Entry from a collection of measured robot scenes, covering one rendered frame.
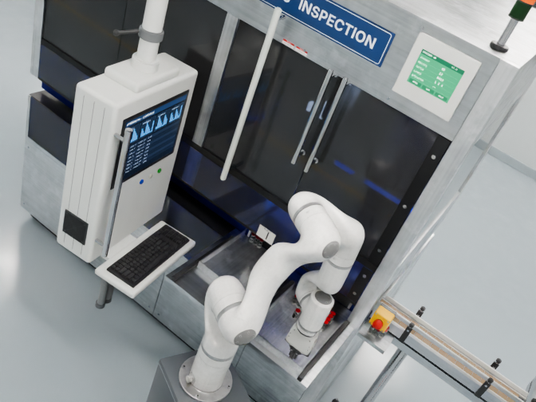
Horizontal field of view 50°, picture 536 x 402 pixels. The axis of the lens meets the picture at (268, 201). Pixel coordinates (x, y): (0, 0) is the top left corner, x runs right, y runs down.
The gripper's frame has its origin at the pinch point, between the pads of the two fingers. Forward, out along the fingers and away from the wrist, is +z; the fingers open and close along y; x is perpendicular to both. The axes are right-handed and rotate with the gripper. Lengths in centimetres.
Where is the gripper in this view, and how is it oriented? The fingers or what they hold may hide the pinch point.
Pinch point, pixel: (293, 354)
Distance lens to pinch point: 221.4
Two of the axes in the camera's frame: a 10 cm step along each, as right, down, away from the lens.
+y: -7.9, -5.4, 3.1
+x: -5.4, 3.7, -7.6
